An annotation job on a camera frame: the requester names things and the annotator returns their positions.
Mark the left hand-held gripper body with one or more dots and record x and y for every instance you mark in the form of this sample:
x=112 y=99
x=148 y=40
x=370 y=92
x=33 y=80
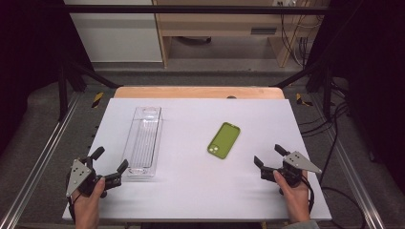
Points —
x=83 y=182

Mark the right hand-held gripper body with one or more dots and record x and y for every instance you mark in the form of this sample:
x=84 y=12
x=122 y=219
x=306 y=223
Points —
x=291 y=168

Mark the clear plastic container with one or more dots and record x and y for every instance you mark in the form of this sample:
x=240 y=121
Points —
x=143 y=143

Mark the person's left hand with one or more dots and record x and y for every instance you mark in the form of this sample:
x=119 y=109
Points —
x=87 y=206

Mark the person's right hand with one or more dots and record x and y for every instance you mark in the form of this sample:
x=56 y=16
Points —
x=294 y=200

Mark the yellow black tape strip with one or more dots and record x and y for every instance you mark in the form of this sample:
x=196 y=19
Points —
x=97 y=99
x=300 y=99

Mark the white table board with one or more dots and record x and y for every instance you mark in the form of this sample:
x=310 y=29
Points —
x=203 y=191

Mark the wooden table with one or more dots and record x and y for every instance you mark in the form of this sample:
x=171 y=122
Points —
x=191 y=92

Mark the white cabinet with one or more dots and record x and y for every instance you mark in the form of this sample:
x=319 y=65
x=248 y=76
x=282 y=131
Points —
x=117 y=35

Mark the wooden desk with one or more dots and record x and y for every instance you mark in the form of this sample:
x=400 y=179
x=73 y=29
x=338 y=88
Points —
x=219 y=22

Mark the white power strip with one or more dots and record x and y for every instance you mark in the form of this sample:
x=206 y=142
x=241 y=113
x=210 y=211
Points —
x=286 y=3

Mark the aluminium floor rail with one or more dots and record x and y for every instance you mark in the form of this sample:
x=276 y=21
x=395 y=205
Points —
x=41 y=159
x=356 y=178

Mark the black metal frame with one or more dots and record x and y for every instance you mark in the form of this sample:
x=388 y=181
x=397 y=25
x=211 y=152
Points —
x=191 y=9

